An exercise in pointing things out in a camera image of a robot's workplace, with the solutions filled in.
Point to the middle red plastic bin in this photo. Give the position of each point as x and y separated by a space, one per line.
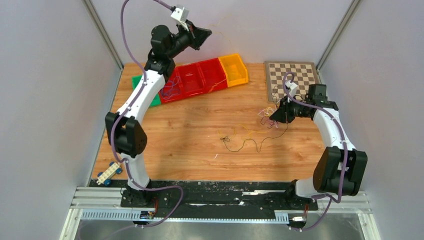
191 79

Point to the green plastic bin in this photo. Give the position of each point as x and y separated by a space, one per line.
153 100

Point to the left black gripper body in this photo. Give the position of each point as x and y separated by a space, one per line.
191 40

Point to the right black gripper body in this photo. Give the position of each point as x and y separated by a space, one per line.
295 109

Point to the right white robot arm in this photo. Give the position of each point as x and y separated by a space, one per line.
341 168

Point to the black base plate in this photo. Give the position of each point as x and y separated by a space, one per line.
214 199

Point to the red plastic bin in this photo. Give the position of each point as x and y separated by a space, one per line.
214 76
191 79
172 90

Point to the wooden chessboard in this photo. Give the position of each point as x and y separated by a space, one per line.
305 74

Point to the white blue toy car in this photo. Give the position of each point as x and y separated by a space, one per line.
105 177

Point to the aluminium frame rail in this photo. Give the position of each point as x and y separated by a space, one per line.
100 203

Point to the left red plastic bin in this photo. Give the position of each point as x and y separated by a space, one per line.
172 90

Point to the yellow plastic bin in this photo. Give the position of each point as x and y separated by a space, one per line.
234 69

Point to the right red plastic bin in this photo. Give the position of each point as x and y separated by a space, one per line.
214 76

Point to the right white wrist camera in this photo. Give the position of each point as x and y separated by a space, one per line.
291 88

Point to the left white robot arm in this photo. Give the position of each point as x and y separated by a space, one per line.
125 134

